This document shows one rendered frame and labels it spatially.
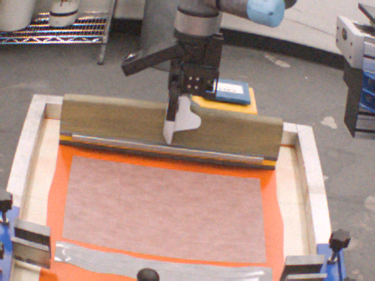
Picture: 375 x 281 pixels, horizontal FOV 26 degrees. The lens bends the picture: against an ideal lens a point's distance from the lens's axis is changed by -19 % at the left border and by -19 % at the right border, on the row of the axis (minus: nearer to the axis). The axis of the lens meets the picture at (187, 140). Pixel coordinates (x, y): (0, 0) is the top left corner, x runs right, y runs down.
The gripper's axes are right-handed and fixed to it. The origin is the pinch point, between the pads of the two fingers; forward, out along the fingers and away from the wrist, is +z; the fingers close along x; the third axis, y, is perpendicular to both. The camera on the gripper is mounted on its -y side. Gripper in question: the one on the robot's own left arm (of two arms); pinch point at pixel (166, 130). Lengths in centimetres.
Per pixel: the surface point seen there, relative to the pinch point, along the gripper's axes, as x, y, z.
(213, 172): -3.4, 8.8, 5.0
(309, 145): 4.6, 27.7, 1.4
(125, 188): -13.1, -5.9, 5.1
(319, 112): 250, 84, 101
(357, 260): 110, 88, 100
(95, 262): -40.2, -10.3, 4.7
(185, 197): -13.4, 4.0, 5.0
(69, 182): -14.5, -16.5, 5.2
